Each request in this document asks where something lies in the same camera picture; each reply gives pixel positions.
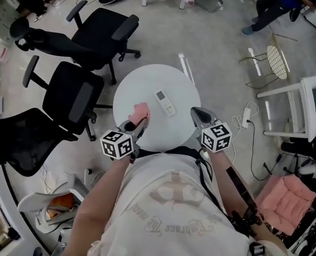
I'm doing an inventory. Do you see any white power strip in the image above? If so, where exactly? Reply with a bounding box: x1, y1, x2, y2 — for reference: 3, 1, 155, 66
240, 108, 252, 129

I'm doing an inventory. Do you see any pink cushion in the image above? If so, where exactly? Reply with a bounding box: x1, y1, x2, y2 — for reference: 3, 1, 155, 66
255, 174, 316, 237

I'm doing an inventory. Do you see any pink cloth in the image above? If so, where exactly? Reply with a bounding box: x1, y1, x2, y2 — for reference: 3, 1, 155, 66
128, 102, 151, 125

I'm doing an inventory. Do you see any person's left forearm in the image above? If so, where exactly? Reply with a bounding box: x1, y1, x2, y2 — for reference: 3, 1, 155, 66
72, 157, 132, 256

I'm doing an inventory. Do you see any black office chair with headrest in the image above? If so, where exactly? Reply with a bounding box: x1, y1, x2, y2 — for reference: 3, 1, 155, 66
10, 0, 142, 85

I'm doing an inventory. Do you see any person in white shirt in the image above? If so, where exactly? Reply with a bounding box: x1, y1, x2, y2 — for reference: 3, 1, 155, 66
90, 153, 252, 256

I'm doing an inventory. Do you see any black padded office chair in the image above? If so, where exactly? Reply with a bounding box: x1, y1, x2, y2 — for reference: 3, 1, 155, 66
22, 54, 114, 141

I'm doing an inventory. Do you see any person's right forearm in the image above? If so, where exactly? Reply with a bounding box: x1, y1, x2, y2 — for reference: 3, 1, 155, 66
207, 150, 289, 256

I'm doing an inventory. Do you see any gold wire chair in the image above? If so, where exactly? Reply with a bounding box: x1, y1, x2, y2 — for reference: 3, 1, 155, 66
239, 33, 291, 89

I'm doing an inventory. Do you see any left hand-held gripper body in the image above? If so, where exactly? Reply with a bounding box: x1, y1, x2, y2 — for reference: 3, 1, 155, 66
99, 126, 142, 165

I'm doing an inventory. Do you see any white remote control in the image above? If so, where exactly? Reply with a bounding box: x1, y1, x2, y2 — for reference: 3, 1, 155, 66
154, 89, 177, 116

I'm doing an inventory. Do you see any white plastic chair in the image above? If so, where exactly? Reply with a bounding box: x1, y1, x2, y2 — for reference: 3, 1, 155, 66
17, 168, 93, 234

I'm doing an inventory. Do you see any white side table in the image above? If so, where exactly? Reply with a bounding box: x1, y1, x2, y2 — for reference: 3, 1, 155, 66
256, 75, 316, 143

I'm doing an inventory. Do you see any black arm strap device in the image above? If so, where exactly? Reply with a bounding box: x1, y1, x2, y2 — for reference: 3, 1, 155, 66
225, 166, 263, 234

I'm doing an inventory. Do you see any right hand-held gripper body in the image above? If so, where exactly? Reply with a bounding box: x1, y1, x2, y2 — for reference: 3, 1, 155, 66
200, 118, 233, 157

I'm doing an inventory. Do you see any black body harness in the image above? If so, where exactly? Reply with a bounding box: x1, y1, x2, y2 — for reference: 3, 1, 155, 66
162, 145, 244, 223

